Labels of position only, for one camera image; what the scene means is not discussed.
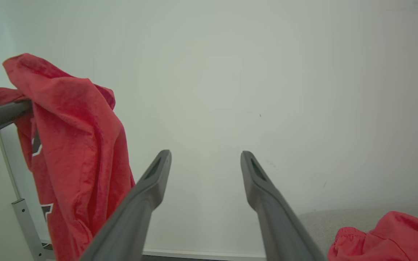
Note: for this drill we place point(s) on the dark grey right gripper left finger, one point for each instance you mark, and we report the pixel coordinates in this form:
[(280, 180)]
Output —
[(132, 214)]

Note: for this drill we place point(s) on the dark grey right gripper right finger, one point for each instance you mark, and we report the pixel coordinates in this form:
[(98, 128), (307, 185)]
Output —
[(278, 221)]

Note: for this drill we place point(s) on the red printed t-shirt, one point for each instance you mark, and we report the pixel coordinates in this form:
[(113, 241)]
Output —
[(71, 145)]

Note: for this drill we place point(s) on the red shorts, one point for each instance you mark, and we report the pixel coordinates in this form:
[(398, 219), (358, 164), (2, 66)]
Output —
[(390, 239)]

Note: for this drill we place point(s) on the white wall baseboard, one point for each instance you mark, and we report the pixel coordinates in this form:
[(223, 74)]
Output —
[(201, 255)]

